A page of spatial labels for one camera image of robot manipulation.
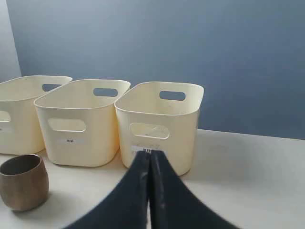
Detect right cream plastic bin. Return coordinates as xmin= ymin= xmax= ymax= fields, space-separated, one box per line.
xmin=114 ymin=82 xmax=204 ymax=176

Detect middle cream plastic bin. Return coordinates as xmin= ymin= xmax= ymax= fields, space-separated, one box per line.
xmin=34 ymin=79 xmax=131 ymax=167

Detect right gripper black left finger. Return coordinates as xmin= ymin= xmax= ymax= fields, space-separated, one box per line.
xmin=66 ymin=151 xmax=150 ymax=229

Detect left cream plastic bin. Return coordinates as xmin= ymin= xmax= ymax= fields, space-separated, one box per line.
xmin=0 ymin=75 xmax=72 ymax=155

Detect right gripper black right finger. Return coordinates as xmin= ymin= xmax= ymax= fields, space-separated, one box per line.
xmin=149 ymin=150 xmax=237 ymax=229

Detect cream plastic bin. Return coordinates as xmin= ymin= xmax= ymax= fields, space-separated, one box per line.
xmin=114 ymin=82 xmax=204 ymax=176
xmin=34 ymin=79 xmax=131 ymax=167
xmin=0 ymin=75 xmax=72 ymax=155

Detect brown wooden cup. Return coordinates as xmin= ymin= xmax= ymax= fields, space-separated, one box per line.
xmin=0 ymin=154 xmax=49 ymax=211

